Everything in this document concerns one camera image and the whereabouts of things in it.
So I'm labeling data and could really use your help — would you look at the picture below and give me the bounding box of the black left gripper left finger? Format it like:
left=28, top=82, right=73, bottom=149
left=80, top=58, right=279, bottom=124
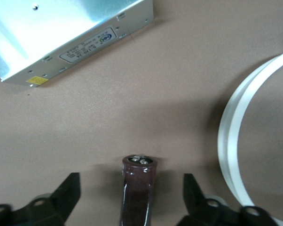
left=0, top=172, right=81, bottom=226

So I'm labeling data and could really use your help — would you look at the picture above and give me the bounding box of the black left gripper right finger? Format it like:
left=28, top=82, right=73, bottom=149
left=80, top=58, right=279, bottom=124
left=178, top=173, right=280, bottom=226

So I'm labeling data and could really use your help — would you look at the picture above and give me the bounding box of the silver metal power supply box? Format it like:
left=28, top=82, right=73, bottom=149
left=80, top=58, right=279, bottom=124
left=0, top=0, right=155, bottom=88

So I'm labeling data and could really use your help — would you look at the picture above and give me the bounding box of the white curved plastic bracket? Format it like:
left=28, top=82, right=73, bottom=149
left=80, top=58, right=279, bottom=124
left=218, top=48, right=283, bottom=226

